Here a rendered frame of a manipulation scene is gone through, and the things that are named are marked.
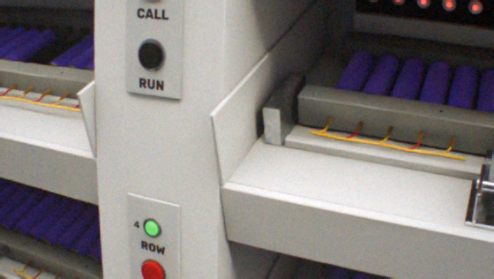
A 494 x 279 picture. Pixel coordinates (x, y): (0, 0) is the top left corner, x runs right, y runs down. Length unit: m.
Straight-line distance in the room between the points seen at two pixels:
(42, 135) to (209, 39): 0.17
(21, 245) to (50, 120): 0.18
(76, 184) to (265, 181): 0.15
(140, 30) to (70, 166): 0.12
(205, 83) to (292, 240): 0.11
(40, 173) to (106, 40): 0.13
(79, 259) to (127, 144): 0.21
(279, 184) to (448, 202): 0.10
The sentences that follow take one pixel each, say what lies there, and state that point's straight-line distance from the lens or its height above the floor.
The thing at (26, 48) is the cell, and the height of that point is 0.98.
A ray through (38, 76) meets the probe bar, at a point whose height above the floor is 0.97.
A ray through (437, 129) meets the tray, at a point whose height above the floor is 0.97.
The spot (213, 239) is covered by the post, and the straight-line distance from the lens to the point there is 0.37.
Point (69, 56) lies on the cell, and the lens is 0.52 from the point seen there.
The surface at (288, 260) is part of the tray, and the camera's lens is 0.52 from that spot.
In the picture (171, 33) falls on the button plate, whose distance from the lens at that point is 0.35.
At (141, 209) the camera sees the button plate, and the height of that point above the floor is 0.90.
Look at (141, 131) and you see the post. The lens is 0.37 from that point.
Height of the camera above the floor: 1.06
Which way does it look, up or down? 17 degrees down
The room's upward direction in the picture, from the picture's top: 3 degrees clockwise
